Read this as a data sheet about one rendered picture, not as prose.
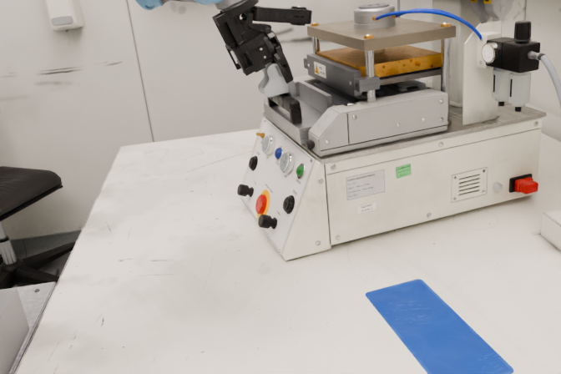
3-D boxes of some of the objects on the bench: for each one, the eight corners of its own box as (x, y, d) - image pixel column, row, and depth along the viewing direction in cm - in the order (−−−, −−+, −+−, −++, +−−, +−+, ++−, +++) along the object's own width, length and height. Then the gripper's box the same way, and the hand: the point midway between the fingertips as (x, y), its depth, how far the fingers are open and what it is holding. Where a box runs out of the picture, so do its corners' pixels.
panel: (240, 194, 126) (265, 118, 122) (281, 255, 99) (315, 159, 95) (232, 193, 125) (257, 115, 121) (271, 254, 98) (305, 156, 94)
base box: (440, 149, 141) (441, 83, 135) (549, 204, 108) (557, 120, 102) (239, 194, 128) (229, 123, 122) (292, 273, 94) (282, 179, 88)
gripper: (208, 14, 101) (258, 113, 110) (218, 17, 93) (271, 123, 102) (248, -8, 102) (295, 91, 111) (262, -6, 94) (310, 101, 103)
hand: (293, 93), depth 106 cm, fingers closed, pressing on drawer
